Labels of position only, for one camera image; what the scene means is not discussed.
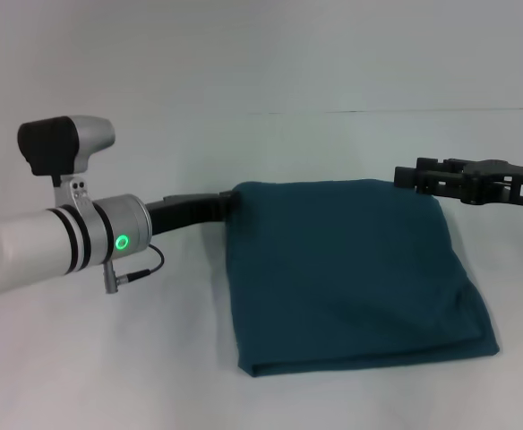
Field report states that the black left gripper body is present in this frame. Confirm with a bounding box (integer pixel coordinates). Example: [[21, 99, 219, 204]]
[[144, 191, 227, 237]]

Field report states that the left arm cable with plug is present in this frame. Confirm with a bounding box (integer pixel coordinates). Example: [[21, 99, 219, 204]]
[[103, 243, 166, 296]]

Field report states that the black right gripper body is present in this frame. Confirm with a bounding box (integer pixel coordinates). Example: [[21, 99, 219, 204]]
[[460, 159, 523, 207]]

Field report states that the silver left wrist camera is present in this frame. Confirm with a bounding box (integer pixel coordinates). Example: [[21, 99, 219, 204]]
[[17, 115, 116, 188]]

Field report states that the teal blue t-shirt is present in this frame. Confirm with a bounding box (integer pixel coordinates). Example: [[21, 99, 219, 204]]
[[223, 177, 501, 378]]

